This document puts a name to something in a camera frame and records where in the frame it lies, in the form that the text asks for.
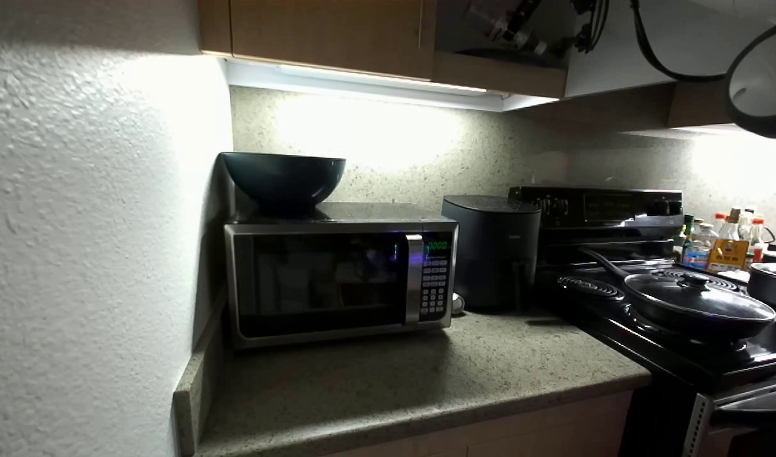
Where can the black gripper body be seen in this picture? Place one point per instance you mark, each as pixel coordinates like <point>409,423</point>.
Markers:
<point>574,20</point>

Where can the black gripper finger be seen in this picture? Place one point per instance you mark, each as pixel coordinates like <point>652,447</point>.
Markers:
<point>513,20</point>

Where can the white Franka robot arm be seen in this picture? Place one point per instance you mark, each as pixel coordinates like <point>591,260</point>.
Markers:
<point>763,80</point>

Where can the open cabinet door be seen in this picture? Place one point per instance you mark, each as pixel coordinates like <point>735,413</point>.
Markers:
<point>611,67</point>

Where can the wooden cabinet over stove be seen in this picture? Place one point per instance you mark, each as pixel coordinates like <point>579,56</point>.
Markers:
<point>641,105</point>

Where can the under-cabinet strip light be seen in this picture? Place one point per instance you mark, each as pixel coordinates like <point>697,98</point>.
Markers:
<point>364,84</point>

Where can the dark green bottle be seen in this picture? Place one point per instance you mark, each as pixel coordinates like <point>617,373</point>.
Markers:
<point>682,235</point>

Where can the clear bottle blue label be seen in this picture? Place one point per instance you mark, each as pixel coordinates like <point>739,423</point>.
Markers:
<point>697,246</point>

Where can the red capped sauce bottle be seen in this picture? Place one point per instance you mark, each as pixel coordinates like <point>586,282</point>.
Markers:
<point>758,240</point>

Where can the small white shaker bottle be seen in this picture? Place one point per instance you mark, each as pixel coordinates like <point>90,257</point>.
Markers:
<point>456,304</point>

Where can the wooden base cabinet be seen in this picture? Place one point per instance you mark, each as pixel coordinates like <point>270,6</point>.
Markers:
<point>530,428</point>

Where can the black air fryer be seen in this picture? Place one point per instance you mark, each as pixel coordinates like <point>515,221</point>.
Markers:
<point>490,254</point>

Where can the dark teal bowl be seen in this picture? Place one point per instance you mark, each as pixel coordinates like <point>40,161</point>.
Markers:
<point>284,179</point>

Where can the yellow box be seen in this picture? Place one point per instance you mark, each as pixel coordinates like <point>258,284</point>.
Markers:
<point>725,254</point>

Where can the glass pan lid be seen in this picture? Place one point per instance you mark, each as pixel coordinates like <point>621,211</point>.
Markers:
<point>700,292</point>

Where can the stainless steel microwave oven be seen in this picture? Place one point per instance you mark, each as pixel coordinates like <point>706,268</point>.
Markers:
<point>338,279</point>

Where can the black frying pan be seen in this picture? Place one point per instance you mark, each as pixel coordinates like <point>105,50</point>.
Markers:
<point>700,316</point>

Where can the black cooking pot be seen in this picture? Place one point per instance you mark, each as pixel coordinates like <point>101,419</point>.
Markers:
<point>772,282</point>

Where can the black kitchen stove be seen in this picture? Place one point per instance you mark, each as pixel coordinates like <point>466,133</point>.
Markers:
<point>658,357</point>

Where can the wooden wall cabinet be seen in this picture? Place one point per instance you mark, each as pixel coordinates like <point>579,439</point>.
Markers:
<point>338,28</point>

